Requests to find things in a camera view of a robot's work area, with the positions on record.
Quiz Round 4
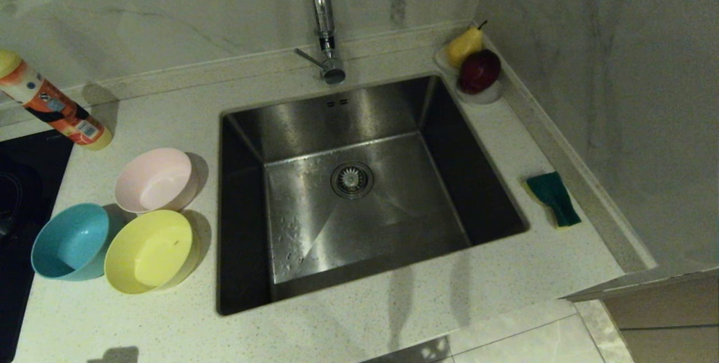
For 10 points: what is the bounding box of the round metal drain strainer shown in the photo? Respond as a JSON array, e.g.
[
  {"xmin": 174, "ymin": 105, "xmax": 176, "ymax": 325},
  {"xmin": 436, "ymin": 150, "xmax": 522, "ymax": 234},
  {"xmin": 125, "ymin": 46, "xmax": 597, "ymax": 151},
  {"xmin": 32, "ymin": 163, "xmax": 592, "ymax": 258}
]
[{"xmin": 330, "ymin": 161, "xmax": 375, "ymax": 200}]

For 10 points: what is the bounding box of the orange label dish soap bottle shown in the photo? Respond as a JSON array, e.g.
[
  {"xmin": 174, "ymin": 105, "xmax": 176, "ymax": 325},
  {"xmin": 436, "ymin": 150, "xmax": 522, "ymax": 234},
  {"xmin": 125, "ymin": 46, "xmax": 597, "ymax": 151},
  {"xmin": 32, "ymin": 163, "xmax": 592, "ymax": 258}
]
[{"xmin": 0, "ymin": 50, "xmax": 113, "ymax": 151}]

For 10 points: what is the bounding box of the pink plastic bowl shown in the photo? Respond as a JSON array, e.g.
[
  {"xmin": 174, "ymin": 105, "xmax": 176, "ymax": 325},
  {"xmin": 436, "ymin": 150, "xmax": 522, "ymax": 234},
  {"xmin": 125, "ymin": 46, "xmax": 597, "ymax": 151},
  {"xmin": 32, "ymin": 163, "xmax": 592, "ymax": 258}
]
[{"xmin": 114, "ymin": 147, "xmax": 198, "ymax": 215}]

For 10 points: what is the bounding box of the yellow pear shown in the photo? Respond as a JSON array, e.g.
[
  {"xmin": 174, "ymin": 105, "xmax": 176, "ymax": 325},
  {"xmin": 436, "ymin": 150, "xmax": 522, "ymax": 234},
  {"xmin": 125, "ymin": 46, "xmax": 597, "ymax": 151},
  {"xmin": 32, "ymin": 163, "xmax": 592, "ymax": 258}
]
[{"xmin": 447, "ymin": 20, "xmax": 488, "ymax": 69}]

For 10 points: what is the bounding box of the green and yellow sponge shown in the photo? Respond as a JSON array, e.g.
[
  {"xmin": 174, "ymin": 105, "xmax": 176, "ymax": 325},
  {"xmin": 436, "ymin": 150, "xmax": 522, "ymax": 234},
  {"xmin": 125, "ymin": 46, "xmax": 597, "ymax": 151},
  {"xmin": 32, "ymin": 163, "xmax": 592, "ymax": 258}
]
[{"xmin": 525, "ymin": 171, "xmax": 582, "ymax": 229}]

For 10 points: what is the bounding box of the chrome faucet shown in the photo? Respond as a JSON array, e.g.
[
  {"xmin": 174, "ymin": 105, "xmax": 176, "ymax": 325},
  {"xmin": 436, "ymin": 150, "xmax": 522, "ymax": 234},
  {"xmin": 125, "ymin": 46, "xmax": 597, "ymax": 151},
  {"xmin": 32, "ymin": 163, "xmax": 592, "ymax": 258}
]
[{"xmin": 294, "ymin": 0, "xmax": 347, "ymax": 85}]

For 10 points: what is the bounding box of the black induction cooktop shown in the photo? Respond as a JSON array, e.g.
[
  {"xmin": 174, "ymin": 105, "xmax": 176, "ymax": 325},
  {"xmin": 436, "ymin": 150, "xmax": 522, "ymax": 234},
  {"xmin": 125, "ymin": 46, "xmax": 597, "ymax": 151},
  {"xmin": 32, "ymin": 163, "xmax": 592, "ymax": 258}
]
[{"xmin": 0, "ymin": 129, "xmax": 76, "ymax": 363}]

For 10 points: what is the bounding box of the small white dish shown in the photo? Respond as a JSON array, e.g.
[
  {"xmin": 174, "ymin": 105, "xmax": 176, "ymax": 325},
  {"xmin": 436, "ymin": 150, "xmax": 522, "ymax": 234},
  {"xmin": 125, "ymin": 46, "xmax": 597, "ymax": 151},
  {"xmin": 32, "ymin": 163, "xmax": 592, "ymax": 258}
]
[{"xmin": 434, "ymin": 46, "xmax": 504, "ymax": 105}]

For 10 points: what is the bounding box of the dark red apple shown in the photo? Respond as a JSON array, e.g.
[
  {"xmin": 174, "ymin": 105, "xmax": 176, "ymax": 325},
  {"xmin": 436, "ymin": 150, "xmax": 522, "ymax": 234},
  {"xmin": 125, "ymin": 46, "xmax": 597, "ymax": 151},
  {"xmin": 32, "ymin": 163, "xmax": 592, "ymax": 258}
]
[{"xmin": 459, "ymin": 49, "xmax": 502, "ymax": 95}]

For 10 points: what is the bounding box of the yellow plastic bowl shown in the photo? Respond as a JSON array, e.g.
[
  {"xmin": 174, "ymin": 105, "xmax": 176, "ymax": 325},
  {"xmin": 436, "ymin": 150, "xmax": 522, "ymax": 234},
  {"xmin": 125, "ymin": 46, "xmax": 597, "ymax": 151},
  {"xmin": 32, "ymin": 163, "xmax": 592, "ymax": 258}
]
[{"xmin": 104, "ymin": 210, "xmax": 198, "ymax": 295}]

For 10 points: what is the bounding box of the beige wooden cabinet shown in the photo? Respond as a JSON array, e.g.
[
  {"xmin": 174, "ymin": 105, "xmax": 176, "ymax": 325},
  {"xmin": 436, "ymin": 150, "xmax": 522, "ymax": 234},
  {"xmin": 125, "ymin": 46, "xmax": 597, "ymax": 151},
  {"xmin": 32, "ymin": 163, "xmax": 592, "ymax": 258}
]
[{"xmin": 562, "ymin": 266, "xmax": 719, "ymax": 363}]

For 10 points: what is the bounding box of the stainless steel sink basin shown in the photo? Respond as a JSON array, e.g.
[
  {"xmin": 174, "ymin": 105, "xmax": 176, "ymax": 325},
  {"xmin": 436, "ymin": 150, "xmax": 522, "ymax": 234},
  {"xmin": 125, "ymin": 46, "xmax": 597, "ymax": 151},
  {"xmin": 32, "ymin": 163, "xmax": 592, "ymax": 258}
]
[{"xmin": 216, "ymin": 74, "xmax": 530, "ymax": 316}]

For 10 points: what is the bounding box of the blue plastic bowl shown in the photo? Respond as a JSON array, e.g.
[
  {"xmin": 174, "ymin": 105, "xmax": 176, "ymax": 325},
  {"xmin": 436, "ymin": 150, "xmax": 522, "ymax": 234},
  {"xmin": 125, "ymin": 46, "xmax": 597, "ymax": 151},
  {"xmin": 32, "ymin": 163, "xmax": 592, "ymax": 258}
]
[{"xmin": 31, "ymin": 203, "xmax": 110, "ymax": 282}]

